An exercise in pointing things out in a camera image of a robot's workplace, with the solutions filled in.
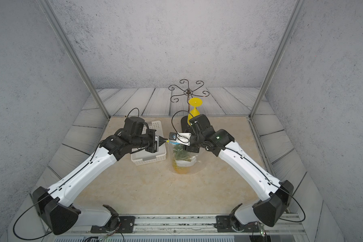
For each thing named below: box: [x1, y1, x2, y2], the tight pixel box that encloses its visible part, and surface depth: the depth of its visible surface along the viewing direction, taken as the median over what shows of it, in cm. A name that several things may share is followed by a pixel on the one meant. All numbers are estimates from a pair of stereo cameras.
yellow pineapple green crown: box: [172, 144, 197, 174], surface depth 78 cm
